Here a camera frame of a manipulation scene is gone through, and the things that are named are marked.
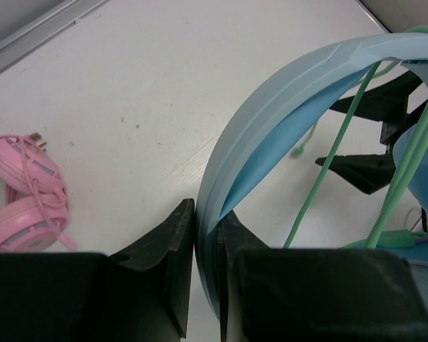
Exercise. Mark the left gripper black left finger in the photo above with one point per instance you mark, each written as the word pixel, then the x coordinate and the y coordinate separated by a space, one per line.
pixel 140 293

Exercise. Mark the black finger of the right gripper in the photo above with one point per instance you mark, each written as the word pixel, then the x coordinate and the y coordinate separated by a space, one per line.
pixel 367 173
pixel 388 102

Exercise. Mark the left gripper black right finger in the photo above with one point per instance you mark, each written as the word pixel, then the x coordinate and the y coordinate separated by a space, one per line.
pixel 270 294

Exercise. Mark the pink headphones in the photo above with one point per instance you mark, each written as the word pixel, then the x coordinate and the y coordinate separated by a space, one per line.
pixel 35 214

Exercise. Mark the right aluminium frame rail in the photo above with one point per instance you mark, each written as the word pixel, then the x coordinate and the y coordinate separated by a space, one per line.
pixel 371 11

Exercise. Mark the aluminium frame rail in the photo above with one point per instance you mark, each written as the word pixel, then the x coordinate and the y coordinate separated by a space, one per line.
pixel 371 11
pixel 41 30

